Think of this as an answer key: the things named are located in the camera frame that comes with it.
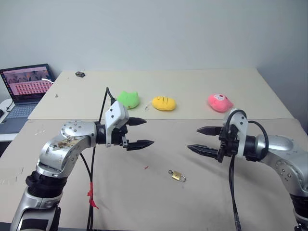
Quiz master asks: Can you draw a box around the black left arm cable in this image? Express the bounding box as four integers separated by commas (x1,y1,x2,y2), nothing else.
86,87,116,231

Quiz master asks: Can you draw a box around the small brass padlock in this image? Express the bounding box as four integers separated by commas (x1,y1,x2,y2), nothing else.
171,170,187,183

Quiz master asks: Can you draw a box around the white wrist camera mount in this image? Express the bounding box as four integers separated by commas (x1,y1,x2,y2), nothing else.
222,108,249,158
103,100,130,148

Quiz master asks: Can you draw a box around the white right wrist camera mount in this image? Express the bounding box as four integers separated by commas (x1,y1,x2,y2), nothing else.
222,108,249,158

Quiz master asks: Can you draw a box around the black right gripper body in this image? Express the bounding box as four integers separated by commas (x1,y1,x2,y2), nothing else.
217,124,239,163

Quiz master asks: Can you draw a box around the open grey laptop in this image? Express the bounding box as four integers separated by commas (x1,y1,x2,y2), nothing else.
0,64,56,134

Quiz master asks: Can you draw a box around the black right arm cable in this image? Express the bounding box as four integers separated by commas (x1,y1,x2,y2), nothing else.
222,109,270,231

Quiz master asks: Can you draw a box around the pink plush toy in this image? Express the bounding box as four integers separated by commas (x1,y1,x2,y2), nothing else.
207,93,234,113

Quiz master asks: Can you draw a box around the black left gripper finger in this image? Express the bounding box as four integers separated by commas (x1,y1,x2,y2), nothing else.
127,117,147,127
127,139,155,152

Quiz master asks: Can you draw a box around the tan paper table cover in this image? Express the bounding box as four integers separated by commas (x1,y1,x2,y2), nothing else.
0,117,308,230

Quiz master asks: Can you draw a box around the green plush toy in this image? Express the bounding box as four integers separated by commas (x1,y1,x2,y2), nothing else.
116,90,140,110

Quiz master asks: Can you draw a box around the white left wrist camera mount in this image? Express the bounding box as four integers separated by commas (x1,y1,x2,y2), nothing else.
103,100,130,148

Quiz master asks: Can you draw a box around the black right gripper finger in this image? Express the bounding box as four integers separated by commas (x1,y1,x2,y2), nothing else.
196,127,221,137
187,144,220,160

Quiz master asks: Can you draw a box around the yellow plush toy with ring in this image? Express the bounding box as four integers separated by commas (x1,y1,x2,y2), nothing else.
144,95,177,112

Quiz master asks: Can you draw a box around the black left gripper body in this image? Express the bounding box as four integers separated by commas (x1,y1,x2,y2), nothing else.
111,124,129,151

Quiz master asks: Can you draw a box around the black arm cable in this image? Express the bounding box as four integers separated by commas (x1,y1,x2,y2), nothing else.
222,109,270,231
86,87,116,231

